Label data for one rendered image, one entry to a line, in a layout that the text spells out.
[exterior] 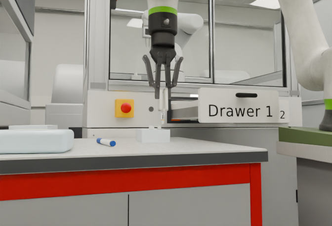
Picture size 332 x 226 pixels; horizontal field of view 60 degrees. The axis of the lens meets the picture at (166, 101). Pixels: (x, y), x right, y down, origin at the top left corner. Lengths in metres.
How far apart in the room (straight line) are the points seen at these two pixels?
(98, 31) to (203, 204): 0.82
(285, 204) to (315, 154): 0.71
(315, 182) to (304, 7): 0.55
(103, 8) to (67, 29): 3.39
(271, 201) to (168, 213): 0.93
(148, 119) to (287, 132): 0.54
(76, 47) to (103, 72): 3.37
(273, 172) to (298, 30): 0.69
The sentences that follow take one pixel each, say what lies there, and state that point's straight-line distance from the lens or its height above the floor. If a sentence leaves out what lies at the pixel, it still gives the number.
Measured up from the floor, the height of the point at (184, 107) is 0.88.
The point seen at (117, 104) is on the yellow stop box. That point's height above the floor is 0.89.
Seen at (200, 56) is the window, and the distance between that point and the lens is 1.32.
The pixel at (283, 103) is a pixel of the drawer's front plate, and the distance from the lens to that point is 1.48.
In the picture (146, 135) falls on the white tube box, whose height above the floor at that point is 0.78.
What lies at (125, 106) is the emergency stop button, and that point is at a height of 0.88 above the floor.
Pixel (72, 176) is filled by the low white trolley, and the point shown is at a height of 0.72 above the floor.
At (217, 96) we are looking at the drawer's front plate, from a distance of 0.92.
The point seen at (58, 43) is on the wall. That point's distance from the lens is 4.58.
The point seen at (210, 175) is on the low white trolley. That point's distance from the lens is 0.63.
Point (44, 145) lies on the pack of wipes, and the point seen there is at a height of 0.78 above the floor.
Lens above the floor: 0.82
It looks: 4 degrees up
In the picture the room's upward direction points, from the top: straight up
